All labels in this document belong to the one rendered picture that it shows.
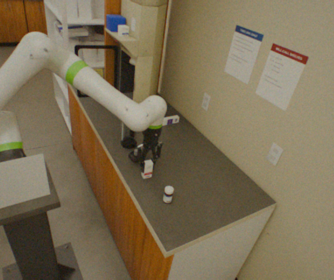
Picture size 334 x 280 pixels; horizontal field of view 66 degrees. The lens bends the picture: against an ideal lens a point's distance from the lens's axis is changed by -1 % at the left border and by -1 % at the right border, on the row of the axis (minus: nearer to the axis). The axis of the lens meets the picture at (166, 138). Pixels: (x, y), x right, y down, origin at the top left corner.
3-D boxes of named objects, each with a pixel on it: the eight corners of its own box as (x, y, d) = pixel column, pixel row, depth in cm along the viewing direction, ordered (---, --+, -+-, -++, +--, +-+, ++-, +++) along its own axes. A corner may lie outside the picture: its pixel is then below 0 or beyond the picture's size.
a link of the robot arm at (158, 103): (172, 96, 116) (152, 88, 120) (158, 106, 107) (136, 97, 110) (168, 123, 124) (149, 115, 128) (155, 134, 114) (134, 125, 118)
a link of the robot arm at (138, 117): (95, 63, 113) (90, 84, 120) (75, 70, 104) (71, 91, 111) (160, 111, 107) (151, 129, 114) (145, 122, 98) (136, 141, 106)
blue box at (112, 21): (119, 28, 181) (120, 14, 176) (125, 32, 174) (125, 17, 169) (105, 28, 177) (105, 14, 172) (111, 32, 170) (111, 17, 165)
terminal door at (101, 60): (116, 95, 210) (118, 45, 188) (77, 97, 199) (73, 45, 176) (116, 95, 211) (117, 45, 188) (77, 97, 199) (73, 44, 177)
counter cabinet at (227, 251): (126, 138, 333) (130, 71, 283) (230, 286, 193) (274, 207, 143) (72, 149, 302) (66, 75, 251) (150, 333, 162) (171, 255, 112)
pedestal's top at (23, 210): (-17, 231, 109) (-20, 225, 107) (-20, 182, 130) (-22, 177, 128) (61, 207, 125) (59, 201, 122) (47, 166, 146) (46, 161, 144)
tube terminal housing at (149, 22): (145, 97, 226) (154, -1, 183) (162, 114, 204) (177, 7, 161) (117, 100, 215) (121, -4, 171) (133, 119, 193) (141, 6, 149)
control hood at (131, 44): (119, 42, 188) (119, 28, 183) (138, 56, 166) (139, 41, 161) (104, 42, 183) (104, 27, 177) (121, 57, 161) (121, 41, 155)
